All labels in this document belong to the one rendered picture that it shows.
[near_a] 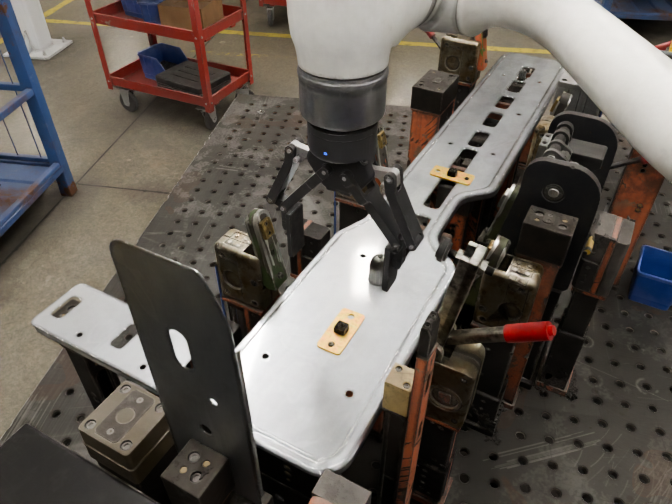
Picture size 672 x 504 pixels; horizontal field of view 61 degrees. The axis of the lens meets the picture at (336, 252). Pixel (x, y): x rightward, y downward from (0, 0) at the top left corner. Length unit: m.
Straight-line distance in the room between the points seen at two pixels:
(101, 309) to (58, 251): 1.86
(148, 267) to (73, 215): 2.52
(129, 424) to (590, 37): 0.60
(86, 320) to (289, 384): 0.32
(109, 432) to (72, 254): 2.07
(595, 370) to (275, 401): 0.72
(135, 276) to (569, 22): 0.42
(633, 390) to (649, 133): 0.86
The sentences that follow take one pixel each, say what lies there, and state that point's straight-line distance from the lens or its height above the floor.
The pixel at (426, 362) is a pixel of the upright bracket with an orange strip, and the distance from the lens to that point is 0.60.
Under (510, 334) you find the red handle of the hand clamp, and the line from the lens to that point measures 0.69.
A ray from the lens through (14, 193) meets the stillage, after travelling 2.95.
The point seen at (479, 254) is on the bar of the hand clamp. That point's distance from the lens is 0.64.
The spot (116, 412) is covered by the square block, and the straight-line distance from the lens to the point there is 0.72.
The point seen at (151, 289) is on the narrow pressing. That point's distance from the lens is 0.48.
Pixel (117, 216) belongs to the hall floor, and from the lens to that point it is 2.89.
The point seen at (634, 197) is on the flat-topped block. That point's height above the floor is 0.95.
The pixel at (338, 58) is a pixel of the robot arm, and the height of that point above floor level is 1.42.
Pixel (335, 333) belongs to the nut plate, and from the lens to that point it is 0.82.
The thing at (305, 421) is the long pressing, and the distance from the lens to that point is 0.74.
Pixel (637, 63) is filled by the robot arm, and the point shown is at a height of 1.45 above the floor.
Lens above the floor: 1.62
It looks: 40 degrees down
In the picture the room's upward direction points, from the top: straight up
